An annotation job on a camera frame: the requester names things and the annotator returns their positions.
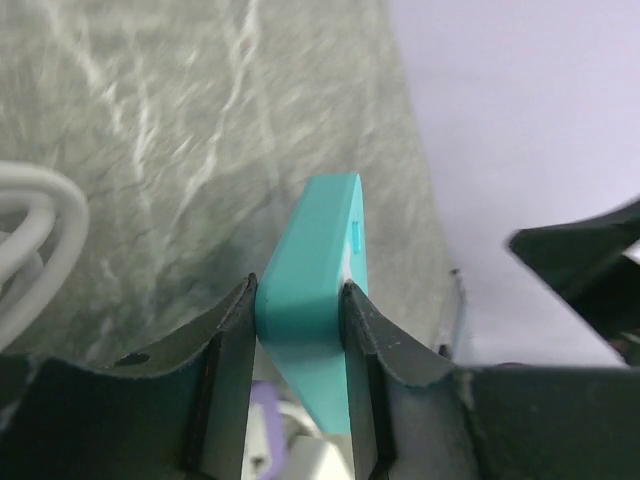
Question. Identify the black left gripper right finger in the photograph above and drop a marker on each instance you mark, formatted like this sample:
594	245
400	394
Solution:
417	415

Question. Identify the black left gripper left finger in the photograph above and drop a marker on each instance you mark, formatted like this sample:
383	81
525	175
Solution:
175	409

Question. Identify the purple power strip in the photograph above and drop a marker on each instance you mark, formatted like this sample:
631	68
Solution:
265	450

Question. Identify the white square charger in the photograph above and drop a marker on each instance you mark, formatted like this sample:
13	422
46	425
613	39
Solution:
313	458

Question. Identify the teal triangular power strip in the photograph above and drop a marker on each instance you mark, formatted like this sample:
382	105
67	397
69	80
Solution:
297	305

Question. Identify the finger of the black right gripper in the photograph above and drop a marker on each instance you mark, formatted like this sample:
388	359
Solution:
585	264

